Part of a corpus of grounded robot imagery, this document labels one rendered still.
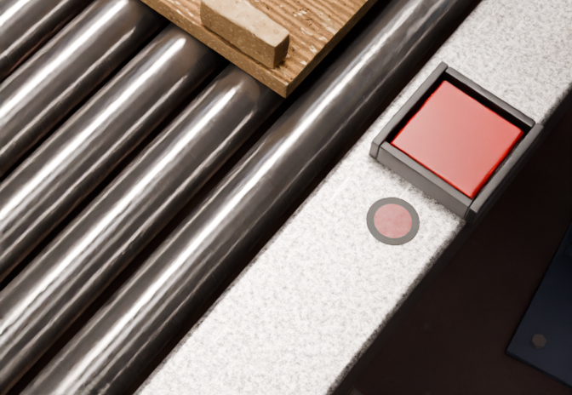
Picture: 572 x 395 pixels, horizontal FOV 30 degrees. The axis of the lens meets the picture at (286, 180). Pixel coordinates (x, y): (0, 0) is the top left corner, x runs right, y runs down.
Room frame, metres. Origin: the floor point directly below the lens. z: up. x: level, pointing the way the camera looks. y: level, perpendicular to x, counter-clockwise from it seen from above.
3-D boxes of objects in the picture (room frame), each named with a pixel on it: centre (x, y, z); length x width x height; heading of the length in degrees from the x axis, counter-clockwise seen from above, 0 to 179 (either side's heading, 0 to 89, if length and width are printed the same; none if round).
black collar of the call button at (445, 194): (0.34, -0.10, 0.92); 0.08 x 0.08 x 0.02; 57
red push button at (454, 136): (0.34, -0.10, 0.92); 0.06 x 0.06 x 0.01; 57
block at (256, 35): (0.39, 0.04, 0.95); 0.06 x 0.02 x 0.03; 58
